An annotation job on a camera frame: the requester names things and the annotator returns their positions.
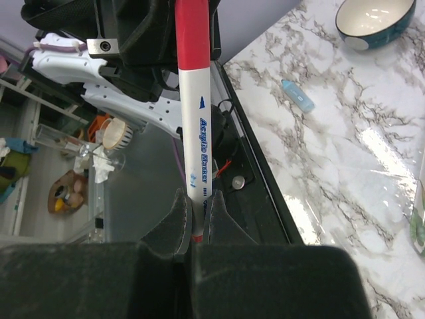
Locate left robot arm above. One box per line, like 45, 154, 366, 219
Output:
21, 1, 178, 102

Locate floral serving tray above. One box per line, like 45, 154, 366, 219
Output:
410, 165, 424, 258

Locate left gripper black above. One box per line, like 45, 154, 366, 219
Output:
20, 0, 222, 100

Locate teal bowl white inside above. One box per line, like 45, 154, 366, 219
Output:
335, 0, 416, 51

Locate light blue highlighter body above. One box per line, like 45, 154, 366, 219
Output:
281, 80, 315, 113

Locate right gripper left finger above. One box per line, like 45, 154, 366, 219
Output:
1, 189, 192, 318

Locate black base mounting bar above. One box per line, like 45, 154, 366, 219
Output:
211, 62, 303, 245

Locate red pen cap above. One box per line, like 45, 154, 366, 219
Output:
175, 0, 211, 70

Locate white red acrylic marker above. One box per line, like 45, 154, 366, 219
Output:
175, 0, 213, 244

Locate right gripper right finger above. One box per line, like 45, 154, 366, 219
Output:
192, 191, 371, 318

